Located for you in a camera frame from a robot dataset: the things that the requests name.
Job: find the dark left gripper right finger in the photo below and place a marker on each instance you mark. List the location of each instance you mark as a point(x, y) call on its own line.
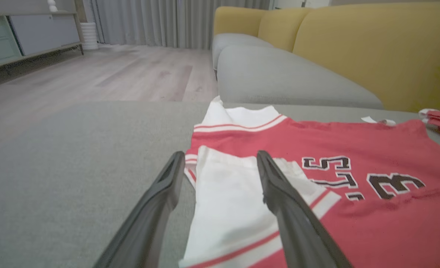
point(302, 230)

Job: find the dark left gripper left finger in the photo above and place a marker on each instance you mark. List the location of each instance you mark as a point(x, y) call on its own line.
point(149, 223)

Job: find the red basketball jersey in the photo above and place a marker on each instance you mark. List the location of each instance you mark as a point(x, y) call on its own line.
point(372, 230)

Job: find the large grey sofa ottoman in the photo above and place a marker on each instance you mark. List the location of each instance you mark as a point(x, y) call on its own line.
point(75, 167)

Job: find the grey sofa seat cushion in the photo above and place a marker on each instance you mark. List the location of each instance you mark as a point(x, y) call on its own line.
point(235, 41)
point(287, 78)

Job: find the white ribbed vase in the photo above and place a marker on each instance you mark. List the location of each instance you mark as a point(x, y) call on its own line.
point(89, 37)

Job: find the grey curtain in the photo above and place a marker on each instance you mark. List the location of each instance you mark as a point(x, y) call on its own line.
point(149, 22)

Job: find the low grey green cabinet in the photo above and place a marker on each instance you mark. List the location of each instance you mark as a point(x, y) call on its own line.
point(37, 33)

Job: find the small white ornament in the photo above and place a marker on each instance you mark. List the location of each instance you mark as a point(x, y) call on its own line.
point(52, 6)

